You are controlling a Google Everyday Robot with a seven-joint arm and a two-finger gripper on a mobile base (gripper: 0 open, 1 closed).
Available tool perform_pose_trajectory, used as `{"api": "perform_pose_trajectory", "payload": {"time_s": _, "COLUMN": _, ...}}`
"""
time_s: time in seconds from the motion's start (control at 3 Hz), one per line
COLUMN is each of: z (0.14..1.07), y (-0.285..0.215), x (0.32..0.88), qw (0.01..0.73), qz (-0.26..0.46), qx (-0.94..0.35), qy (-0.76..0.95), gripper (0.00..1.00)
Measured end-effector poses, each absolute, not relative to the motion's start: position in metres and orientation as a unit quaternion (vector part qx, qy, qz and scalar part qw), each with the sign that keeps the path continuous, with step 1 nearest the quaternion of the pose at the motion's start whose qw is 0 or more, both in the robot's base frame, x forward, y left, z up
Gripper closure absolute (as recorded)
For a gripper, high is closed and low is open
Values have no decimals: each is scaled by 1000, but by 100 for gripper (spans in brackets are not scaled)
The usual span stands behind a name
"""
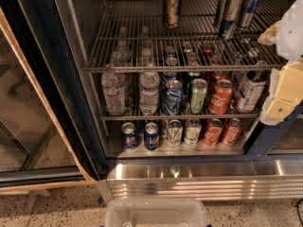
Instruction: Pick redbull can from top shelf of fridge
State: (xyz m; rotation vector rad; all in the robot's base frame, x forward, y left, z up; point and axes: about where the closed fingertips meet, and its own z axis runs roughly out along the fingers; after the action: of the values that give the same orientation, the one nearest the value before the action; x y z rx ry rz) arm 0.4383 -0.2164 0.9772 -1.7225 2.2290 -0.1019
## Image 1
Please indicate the wire fridge shelf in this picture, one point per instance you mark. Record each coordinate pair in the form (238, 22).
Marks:
(187, 47)
(182, 116)

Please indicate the clear water bottle right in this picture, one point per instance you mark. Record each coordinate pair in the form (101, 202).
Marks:
(148, 91)

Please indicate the clear water bottle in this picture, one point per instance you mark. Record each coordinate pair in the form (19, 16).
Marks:
(148, 91)
(113, 86)

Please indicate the stainless steel fridge base grille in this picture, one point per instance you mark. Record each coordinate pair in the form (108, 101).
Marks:
(226, 181)

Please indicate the silver redbull can rear left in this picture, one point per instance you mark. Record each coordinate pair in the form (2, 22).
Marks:
(219, 13)

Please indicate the white green can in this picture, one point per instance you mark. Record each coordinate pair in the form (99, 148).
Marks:
(192, 131)
(174, 133)

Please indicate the middle wire fridge shelf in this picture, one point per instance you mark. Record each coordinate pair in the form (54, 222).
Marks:
(182, 116)

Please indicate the red coke can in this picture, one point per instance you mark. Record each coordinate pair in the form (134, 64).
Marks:
(214, 128)
(232, 132)

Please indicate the blue pepsi can bottom left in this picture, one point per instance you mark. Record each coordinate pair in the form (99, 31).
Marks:
(128, 132)

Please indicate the red coca-cola can middle shelf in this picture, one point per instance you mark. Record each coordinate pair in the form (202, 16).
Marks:
(220, 97)

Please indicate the brown gold tall can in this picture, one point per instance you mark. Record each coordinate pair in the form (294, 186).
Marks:
(171, 13)

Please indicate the green soda can middle shelf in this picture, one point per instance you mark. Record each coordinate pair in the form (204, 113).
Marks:
(197, 95)

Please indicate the top wire fridge shelf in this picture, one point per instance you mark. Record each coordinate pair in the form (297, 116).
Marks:
(187, 47)

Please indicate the silver blue redbull can front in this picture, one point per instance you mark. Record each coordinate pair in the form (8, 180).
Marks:
(230, 16)

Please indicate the blue pepsi can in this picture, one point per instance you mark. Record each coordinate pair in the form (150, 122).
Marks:
(128, 132)
(151, 136)

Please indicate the blue pepsi can middle shelf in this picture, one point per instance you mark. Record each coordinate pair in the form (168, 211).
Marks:
(173, 97)

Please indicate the white blue can middle shelf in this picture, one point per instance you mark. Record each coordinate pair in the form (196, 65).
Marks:
(250, 90)

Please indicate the blue redbull can right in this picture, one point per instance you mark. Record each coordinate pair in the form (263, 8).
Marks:
(248, 10)

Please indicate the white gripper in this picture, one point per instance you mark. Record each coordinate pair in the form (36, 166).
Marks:
(293, 32)

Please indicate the open glass fridge door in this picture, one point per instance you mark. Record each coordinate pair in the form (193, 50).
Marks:
(48, 133)

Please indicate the clear plastic bin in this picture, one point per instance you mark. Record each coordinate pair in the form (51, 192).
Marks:
(155, 213)

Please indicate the clear water bottle left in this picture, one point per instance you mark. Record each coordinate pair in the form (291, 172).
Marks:
(113, 86)

